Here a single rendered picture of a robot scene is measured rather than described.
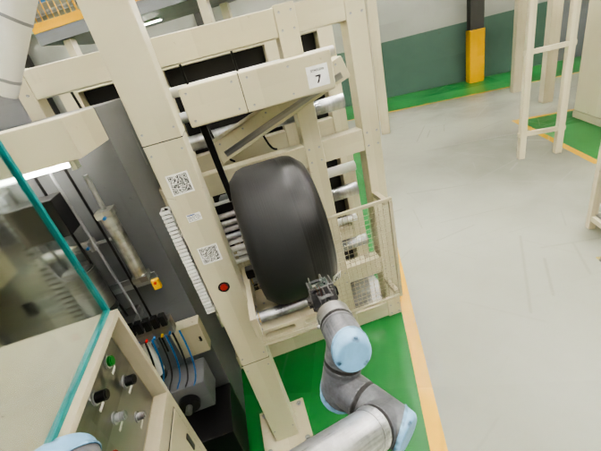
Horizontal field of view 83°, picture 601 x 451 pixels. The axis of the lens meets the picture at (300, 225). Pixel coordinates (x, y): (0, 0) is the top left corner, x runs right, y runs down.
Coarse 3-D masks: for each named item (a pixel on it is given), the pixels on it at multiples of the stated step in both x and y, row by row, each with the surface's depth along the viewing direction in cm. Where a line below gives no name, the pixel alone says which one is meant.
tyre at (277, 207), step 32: (288, 160) 125; (256, 192) 115; (288, 192) 114; (256, 224) 111; (288, 224) 112; (320, 224) 114; (256, 256) 113; (288, 256) 113; (320, 256) 115; (288, 288) 119
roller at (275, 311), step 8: (336, 288) 141; (280, 304) 139; (288, 304) 138; (296, 304) 138; (304, 304) 138; (264, 312) 137; (272, 312) 137; (280, 312) 137; (288, 312) 138; (264, 320) 137
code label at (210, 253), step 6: (210, 246) 126; (216, 246) 127; (204, 252) 127; (210, 252) 128; (216, 252) 128; (204, 258) 128; (210, 258) 128; (216, 258) 129; (222, 258) 130; (204, 264) 129
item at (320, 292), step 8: (320, 280) 98; (328, 280) 99; (312, 288) 95; (320, 288) 94; (328, 288) 92; (312, 296) 94; (320, 296) 94; (328, 296) 89; (336, 296) 96; (312, 304) 98; (320, 304) 96
